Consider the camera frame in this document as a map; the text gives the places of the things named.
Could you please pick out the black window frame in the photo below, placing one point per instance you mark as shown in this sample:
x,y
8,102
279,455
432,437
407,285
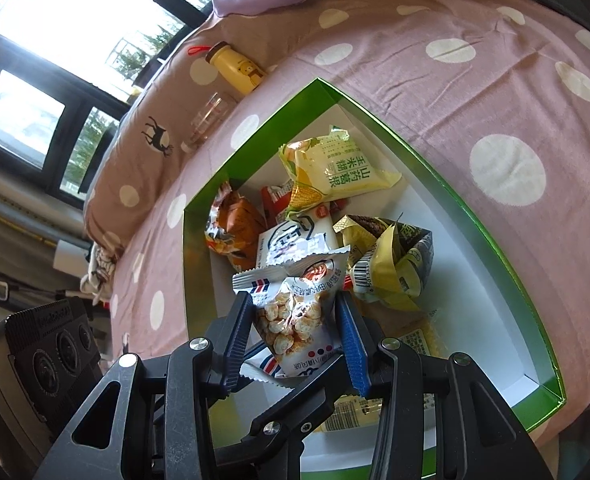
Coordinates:
x,y
69,71

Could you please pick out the clear cracker pack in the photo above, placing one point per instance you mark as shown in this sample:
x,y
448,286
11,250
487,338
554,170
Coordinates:
x,y
352,412

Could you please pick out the yellow rice cracker bag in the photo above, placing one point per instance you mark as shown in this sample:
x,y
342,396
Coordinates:
x,y
413,328

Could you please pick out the clear plastic bottle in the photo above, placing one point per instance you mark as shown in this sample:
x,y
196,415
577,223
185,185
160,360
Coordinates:
x,y
207,120

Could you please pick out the orange panda snack bag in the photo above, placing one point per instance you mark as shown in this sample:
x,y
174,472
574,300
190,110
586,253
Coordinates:
x,y
233,228

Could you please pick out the gold brown snack bag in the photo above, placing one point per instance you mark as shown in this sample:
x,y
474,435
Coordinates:
x,y
389,261

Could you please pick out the white paper roll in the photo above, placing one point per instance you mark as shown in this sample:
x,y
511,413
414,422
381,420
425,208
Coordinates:
x,y
70,259

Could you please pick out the white striped cloth pile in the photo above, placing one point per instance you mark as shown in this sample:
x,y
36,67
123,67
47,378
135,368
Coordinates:
x,y
97,282

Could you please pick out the small red snack packet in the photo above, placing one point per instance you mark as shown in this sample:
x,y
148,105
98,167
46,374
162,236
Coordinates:
x,y
276,198

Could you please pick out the green cardboard box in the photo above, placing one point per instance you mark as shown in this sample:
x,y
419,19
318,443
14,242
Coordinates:
x,y
349,314

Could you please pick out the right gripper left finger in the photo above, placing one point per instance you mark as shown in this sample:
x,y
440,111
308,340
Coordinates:
x,y
148,419

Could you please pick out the pink polka dot bedsheet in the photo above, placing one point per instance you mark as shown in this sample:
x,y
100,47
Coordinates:
x,y
494,94

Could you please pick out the white popcorn snack bag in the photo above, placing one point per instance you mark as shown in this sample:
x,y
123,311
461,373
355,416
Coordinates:
x,y
294,308

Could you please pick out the white blue red snack bag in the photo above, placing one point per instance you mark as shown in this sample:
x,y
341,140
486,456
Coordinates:
x,y
311,232

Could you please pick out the yellow green corn snack bag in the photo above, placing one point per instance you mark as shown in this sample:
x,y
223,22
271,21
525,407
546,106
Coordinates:
x,y
330,167

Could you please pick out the brown polka dot bolster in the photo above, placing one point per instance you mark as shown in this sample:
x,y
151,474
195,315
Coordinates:
x,y
152,143

